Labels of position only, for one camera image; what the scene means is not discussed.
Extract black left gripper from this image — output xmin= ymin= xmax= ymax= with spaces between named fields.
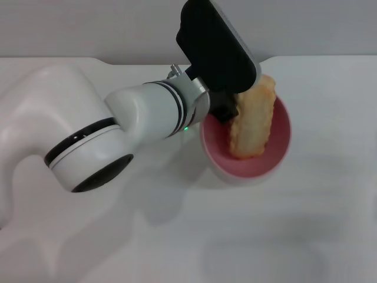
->
xmin=207 ymin=90 xmax=240 ymax=124

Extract orange striped bread loaf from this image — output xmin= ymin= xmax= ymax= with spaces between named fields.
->
xmin=227 ymin=74 xmax=278 ymax=161

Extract pink plastic bowl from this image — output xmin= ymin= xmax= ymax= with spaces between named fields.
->
xmin=199 ymin=96 xmax=292 ymax=179

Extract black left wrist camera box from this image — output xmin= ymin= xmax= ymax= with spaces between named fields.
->
xmin=175 ymin=0 xmax=263 ymax=94

